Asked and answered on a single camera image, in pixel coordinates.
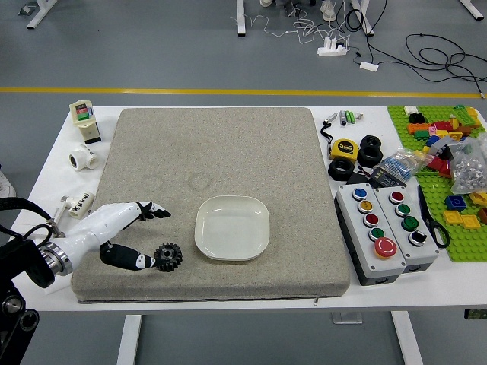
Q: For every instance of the white pipe valve with writing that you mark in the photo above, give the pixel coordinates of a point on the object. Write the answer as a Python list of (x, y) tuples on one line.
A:
[(80, 203)]

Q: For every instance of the grey toy brick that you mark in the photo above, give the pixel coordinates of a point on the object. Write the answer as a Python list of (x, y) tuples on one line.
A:
[(447, 143)]

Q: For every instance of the grey five-button control box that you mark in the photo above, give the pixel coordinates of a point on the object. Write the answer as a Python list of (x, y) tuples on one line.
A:
[(365, 251)]

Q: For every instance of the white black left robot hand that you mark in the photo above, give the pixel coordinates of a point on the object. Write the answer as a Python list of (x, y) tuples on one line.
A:
[(99, 224)]

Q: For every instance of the black white marker pen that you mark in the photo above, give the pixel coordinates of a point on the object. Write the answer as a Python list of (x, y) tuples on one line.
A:
[(342, 118)]

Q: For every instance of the white power adapter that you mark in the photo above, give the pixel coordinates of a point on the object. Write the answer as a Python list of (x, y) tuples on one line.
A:
[(369, 66)]

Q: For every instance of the white background desk leg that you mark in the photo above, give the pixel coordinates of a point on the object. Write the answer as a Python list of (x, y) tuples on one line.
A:
[(365, 19), (242, 19), (40, 13), (473, 9)]

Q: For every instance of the white pipe tee fitting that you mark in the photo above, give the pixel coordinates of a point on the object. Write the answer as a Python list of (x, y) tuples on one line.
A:
[(84, 157)]

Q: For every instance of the white table leg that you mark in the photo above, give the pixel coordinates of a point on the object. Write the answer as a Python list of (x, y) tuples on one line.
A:
[(408, 342), (128, 342)]

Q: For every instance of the blue square toy brick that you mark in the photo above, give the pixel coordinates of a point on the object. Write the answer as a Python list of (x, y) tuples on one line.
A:
[(456, 202)]

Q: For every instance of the big black gear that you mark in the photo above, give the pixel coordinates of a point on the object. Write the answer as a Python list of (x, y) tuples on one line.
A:
[(167, 258)]

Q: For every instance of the small green toy brick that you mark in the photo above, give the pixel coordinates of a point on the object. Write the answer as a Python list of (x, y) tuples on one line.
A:
[(421, 134)]

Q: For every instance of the black display module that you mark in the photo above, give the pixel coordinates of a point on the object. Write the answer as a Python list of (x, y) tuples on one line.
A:
[(388, 178)]

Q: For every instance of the white power strip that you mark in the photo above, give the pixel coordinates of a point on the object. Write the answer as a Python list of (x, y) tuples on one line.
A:
[(331, 48)]

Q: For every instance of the yellow tape measure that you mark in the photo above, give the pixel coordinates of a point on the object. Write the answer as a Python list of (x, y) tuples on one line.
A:
[(343, 149)]

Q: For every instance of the black scissors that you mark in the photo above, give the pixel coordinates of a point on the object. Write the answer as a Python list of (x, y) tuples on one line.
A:
[(428, 214)]

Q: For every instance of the clear bag of silver nuts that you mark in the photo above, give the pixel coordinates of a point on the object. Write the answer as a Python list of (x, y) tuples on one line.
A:
[(468, 171)]

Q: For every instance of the green battery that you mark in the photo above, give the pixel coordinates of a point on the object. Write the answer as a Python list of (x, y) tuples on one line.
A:
[(347, 116), (353, 117)]

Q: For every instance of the long green toy brick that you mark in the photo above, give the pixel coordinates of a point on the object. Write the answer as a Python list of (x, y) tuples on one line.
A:
[(466, 116)]

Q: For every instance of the grey-brown mat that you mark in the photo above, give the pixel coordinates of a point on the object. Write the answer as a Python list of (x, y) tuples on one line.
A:
[(213, 152)]

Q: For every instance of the red toy brick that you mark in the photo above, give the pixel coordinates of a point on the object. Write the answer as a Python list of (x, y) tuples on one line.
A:
[(442, 126)]

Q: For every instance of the grey four-button control box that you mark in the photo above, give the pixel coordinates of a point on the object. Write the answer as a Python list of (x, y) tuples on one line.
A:
[(426, 251)]

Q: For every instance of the black plastic nut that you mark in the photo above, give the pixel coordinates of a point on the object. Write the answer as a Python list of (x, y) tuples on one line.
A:
[(363, 156), (366, 140), (334, 170)]

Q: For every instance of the green brick baseplate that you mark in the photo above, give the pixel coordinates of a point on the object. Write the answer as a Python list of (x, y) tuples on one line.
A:
[(462, 243)]

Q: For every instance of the white toy brick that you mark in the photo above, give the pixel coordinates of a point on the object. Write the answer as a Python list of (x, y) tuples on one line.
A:
[(411, 110)]

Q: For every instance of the clear bag of blue parts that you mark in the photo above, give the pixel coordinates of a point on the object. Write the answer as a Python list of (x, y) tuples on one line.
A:
[(399, 165)]

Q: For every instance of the black toy brick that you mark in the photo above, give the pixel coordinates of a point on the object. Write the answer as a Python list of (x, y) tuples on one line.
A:
[(416, 118)]

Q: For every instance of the cream switch box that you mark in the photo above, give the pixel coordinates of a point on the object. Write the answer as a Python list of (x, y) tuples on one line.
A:
[(84, 121)]

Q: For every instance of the yellow square toy tile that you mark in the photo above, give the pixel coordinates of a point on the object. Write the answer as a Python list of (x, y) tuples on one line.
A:
[(470, 221), (452, 216)]

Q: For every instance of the white square plate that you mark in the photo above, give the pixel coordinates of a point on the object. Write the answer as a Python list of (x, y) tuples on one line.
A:
[(232, 228)]

